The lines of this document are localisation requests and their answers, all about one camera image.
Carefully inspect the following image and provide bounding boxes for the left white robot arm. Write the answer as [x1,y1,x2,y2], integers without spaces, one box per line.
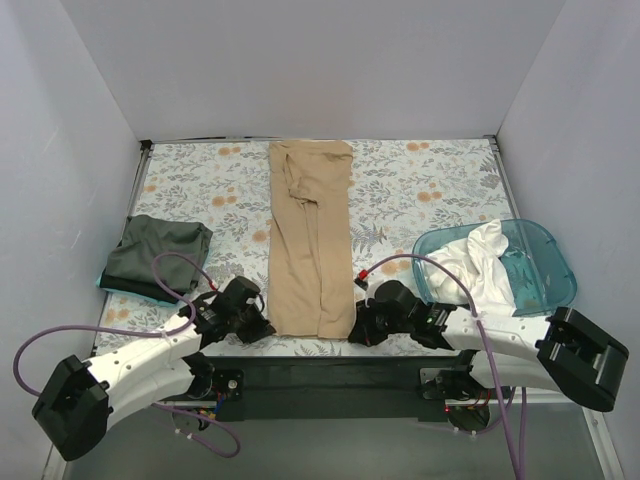
[32,276,274,461]

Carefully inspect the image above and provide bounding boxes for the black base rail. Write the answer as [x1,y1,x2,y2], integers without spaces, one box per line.
[166,353,497,422]

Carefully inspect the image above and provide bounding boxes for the teal plastic basket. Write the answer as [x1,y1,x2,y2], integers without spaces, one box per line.
[413,219,577,316]

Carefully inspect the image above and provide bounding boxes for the white t shirt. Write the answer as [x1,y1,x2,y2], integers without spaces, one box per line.
[428,219,516,316]

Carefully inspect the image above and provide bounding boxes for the tan t shirt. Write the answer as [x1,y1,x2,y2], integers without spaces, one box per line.
[267,140,355,339]

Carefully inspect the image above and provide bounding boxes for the purple cable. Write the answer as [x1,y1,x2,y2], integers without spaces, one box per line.
[359,254,529,480]
[12,252,241,459]

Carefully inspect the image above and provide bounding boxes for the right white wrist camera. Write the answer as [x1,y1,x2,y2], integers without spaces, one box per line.
[354,269,370,291]

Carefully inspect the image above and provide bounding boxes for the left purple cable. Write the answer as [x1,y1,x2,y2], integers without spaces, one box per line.
[12,252,241,459]

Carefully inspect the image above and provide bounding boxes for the floral table cloth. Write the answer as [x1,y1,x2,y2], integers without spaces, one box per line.
[93,139,534,357]

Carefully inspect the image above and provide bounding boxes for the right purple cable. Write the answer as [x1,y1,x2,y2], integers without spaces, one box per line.
[359,254,529,480]

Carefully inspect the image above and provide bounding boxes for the dark grey folded t shirt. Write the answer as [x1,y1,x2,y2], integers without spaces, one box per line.
[97,215,213,304]

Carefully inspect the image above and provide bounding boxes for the black folded t shirt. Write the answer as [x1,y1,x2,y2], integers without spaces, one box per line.
[99,272,176,304]

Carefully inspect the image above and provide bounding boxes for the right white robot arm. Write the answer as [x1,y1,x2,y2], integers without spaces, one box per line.
[348,280,629,412]

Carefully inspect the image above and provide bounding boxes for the teal folded t shirt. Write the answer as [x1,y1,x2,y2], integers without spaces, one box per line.
[93,274,176,306]

